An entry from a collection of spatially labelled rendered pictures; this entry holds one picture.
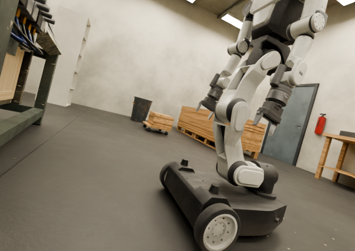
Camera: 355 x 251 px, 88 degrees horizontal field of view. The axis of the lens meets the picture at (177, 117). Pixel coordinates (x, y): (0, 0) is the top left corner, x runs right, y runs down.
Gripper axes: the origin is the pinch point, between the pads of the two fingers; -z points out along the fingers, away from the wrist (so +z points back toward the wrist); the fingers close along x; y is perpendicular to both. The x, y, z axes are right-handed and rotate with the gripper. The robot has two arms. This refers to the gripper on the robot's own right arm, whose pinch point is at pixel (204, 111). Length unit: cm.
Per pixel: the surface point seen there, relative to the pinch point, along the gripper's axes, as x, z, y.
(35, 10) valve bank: 86, -10, 44
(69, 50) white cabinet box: 179, 5, -356
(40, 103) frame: 112, -71, -118
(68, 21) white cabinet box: 209, 55, -357
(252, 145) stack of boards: -234, 30, -196
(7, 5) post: 72, -16, 81
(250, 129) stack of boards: -209, 55, -196
